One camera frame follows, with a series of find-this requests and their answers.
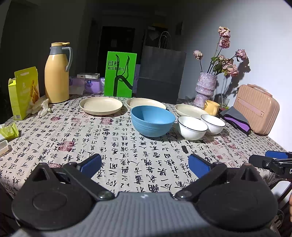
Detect white bowl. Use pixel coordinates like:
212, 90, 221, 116
178, 116, 208, 141
200, 114, 226, 135

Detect cream plate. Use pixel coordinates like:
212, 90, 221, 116
175, 104, 207, 119
80, 97, 123, 116
126, 98, 166, 110

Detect blue bowl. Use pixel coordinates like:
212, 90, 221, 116
131, 105, 176, 138

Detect person right hand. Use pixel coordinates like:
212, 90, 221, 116
289, 194, 292, 223

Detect pink small suitcase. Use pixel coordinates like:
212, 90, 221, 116
233, 84, 280, 135

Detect grey purple pouch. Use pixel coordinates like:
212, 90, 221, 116
219, 107, 251, 135

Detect yellow mug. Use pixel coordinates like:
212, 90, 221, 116
204, 100, 220, 116

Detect glass cup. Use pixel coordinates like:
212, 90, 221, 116
218, 95, 229, 109

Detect white rubber gloves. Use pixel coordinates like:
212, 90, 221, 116
27, 95, 51, 118

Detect small white tray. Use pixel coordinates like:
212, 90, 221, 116
0, 140, 11, 157

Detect green snack wrapper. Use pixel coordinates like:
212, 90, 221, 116
0, 123, 19, 141

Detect purple tissue pack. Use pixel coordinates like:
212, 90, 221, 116
69, 77, 105, 95

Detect purple ceramic vase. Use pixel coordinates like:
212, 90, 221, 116
193, 72, 217, 109

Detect small white box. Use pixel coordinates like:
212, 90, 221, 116
77, 73, 100, 79

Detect yellow snack box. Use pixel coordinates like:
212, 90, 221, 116
8, 67, 40, 121

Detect dried pink flowers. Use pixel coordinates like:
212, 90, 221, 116
193, 26, 248, 78

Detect black paper bag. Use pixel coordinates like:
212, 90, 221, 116
136, 41, 186, 104

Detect yellow thermos jug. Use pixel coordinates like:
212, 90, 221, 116
45, 42, 73, 104

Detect green paper bag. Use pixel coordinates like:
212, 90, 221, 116
104, 51, 137, 98

